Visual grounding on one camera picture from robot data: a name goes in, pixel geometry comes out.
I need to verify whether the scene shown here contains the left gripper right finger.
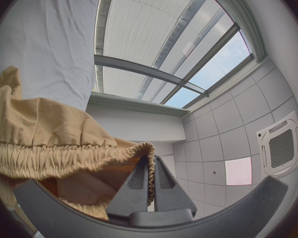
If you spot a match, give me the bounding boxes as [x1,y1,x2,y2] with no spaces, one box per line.
[154,155,198,217]

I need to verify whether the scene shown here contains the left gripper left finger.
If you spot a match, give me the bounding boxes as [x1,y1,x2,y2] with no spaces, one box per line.
[106,155,150,218]

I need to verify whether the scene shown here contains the tan shorts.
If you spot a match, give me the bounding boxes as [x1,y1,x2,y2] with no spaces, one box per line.
[0,66,156,221]

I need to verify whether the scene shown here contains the bed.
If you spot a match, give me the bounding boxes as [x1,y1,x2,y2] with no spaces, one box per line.
[0,0,105,113]

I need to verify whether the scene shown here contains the square ceiling light panel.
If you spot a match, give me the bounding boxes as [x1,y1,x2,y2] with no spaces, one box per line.
[224,157,253,185]

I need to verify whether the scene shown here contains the white ceiling air conditioner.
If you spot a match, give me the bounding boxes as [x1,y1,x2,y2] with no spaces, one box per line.
[256,111,298,178]

